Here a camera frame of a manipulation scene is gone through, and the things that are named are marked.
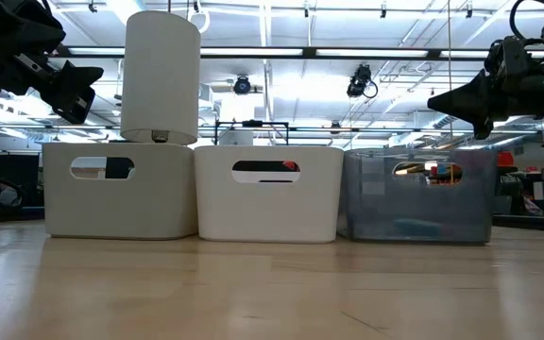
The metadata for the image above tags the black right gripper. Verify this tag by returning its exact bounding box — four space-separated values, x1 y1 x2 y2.
426 36 544 141

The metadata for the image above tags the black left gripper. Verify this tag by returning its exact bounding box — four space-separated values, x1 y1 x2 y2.
0 49 105 125

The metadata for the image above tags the white lamp with wooden base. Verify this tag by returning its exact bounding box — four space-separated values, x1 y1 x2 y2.
119 9 202 145

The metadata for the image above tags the dark translucent plastic bin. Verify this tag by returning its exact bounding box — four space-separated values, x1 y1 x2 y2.
337 148 499 246

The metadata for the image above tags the light grey plastic bin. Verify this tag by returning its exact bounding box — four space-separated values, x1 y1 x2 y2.
42 141 199 241

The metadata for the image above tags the black overhead light beam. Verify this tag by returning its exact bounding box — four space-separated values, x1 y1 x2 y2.
57 44 544 61

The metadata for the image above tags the white plastic bin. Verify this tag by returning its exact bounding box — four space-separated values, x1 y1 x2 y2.
194 144 346 245

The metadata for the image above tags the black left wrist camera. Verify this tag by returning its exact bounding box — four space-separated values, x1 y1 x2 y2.
0 0 67 58

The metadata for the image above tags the black ceiling camera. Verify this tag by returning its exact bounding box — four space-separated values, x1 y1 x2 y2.
346 63 380 99
232 75 253 95

